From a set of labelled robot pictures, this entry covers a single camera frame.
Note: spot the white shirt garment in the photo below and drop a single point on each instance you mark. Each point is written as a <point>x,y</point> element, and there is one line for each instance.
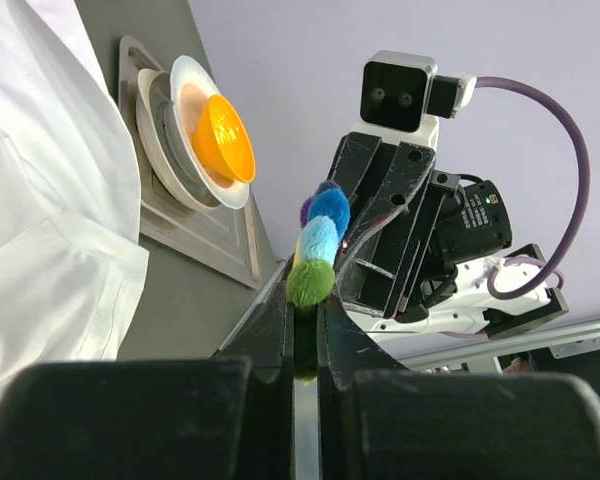
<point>72,269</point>

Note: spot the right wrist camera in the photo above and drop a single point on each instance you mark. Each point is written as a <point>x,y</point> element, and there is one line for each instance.
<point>404,98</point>

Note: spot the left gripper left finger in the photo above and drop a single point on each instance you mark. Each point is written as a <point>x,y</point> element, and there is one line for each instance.
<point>226,417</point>

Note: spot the metal tray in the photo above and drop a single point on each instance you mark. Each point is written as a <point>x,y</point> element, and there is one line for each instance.
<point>213,224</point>

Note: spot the colourful pompom brooch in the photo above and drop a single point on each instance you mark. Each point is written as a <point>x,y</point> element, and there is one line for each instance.
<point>324,219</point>

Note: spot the white bowl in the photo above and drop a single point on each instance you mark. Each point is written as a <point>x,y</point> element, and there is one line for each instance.
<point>169,112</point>

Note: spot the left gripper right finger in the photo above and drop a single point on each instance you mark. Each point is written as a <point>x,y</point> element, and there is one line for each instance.
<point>380,420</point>

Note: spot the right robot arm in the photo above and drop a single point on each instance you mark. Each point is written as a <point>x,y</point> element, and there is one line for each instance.
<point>425,248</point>

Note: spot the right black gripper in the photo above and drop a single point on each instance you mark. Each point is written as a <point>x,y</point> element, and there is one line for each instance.
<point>385,185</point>

